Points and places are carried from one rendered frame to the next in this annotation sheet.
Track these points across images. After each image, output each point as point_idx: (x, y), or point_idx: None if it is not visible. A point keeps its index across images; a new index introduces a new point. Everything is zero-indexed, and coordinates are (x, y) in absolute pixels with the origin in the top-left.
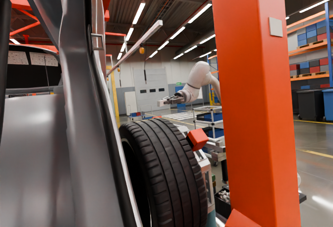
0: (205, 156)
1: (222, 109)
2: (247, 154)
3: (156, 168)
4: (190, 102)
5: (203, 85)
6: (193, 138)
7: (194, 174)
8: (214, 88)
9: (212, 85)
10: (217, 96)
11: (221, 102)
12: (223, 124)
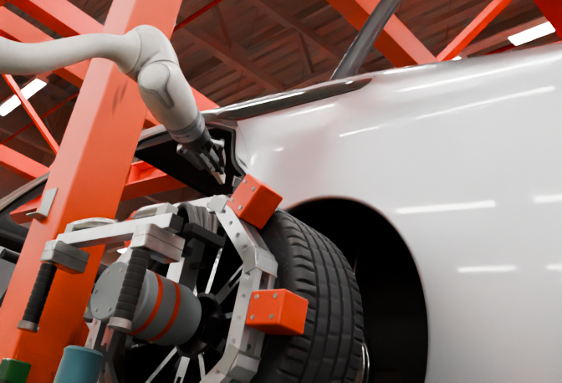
0: (116, 261)
1: (121, 193)
2: None
3: None
4: (161, 122)
5: (132, 79)
6: None
7: None
8: (89, 58)
9: (103, 57)
10: (68, 62)
11: (124, 185)
12: (116, 210)
